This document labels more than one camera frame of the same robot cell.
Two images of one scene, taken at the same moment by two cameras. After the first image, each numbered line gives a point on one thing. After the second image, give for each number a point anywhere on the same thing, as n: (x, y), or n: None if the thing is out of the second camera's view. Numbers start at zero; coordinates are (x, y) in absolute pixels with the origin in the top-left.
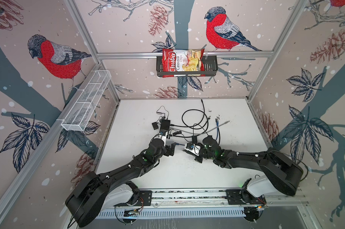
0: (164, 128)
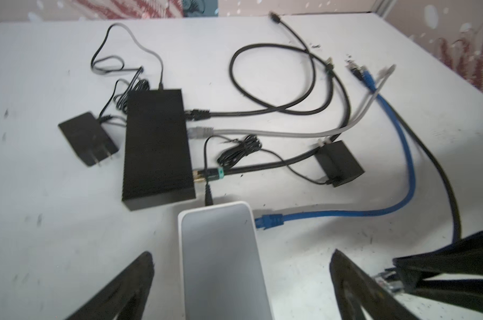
0: (157, 169)
